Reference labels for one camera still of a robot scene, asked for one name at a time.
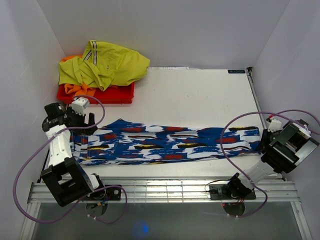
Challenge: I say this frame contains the blue white red patterned trousers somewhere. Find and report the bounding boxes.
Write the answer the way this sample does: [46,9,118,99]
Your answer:
[70,119,260,166]

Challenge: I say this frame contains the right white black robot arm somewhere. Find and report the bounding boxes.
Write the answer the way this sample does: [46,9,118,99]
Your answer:
[225,117,320,199]

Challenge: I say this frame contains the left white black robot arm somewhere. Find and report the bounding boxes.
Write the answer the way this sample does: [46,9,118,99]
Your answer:
[41,97,106,207]

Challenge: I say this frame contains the yellow-green trousers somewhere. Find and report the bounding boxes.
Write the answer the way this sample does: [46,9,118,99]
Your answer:
[58,40,150,92]

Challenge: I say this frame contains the orange garment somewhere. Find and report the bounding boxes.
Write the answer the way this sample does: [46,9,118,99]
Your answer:
[59,55,98,96]

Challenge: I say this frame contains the red plastic tray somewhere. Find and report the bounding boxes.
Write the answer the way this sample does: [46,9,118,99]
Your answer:
[56,83,135,104]

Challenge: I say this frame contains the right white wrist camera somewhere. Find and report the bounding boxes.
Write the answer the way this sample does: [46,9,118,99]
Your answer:
[266,115,282,133]

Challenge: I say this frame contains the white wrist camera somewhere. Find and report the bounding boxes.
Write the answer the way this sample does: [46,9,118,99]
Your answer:
[71,97,90,116]
[266,115,282,133]

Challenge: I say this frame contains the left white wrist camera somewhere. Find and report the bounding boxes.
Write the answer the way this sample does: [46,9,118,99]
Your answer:
[71,97,90,116]

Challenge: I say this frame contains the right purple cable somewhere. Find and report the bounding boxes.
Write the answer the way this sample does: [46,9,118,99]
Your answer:
[201,108,320,218]

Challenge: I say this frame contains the purple cable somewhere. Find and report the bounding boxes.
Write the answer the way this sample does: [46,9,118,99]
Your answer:
[201,108,320,218]
[12,94,128,224]

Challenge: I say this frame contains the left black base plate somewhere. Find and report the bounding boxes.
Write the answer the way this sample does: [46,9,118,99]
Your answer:
[83,185,122,202]

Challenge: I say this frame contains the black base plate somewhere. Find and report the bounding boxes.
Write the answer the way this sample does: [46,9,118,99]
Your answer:
[208,184,256,201]
[83,185,122,202]

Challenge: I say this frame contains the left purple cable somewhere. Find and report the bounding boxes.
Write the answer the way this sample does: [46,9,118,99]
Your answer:
[12,94,128,224]

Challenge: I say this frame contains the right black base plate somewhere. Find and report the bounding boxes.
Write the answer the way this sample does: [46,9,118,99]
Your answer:
[208,184,256,201]

